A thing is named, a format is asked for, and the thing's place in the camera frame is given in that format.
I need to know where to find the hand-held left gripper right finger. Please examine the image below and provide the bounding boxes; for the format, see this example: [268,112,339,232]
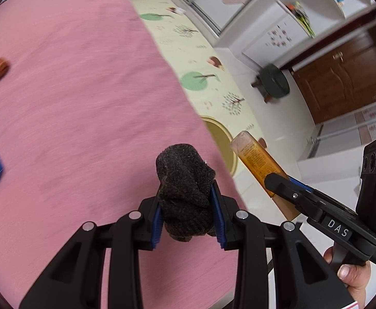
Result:
[209,182,353,309]

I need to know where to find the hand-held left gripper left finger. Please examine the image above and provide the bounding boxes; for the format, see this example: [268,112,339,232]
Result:
[19,196,163,309]

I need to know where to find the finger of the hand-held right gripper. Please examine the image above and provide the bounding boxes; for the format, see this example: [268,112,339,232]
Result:
[264,172,328,224]

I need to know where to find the orange plastic bottle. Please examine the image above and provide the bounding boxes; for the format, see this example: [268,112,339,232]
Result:
[230,131,302,222]

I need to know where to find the dark knitted sock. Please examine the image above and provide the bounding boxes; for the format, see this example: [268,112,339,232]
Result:
[156,144,217,243]

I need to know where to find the person's right hand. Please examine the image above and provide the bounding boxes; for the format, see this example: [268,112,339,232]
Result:
[324,246,373,309]

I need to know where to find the glass sliding door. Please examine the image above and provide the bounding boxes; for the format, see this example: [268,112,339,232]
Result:
[313,96,376,159]

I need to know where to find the green round stool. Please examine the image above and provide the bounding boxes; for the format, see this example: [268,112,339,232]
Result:
[252,64,290,104]

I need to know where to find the brown wooden door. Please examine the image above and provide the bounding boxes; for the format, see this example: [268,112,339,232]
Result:
[293,22,376,124]

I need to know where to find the pink bed sheet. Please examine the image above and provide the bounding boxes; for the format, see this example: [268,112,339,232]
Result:
[0,0,249,309]

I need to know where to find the cream tree print play mat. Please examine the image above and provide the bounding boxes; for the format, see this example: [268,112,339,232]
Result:
[131,0,272,178]

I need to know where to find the white shelf unit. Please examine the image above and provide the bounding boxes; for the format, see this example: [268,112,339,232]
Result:
[214,0,376,69]

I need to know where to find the colourful items on shelf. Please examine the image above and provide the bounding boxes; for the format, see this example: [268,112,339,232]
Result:
[285,2,316,38]

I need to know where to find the white wardrobe with floral panels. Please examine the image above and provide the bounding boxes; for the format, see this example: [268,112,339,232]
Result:
[111,0,274,37]

